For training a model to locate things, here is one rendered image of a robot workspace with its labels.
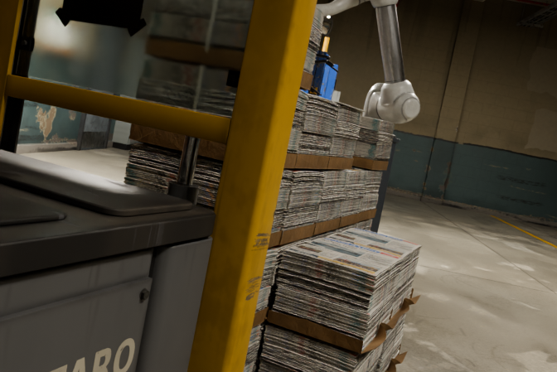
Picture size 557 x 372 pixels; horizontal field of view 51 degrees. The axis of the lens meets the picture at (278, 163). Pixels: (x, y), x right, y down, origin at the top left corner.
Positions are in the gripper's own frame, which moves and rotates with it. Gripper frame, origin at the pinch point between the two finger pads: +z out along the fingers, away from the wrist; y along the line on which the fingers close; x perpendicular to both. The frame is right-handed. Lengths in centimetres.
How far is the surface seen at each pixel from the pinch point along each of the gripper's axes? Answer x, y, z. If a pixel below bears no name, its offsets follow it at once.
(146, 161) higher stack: 134, 36, 21
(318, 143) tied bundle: 88, 10, 42
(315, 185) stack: 84, 22, 48
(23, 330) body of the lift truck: 215, 24, 66
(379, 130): 11.6, 1.7, 37.0
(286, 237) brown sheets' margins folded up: 101, 36, 55
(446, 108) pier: -921, -32, -99
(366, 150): 12.8, 11.8, 38.4
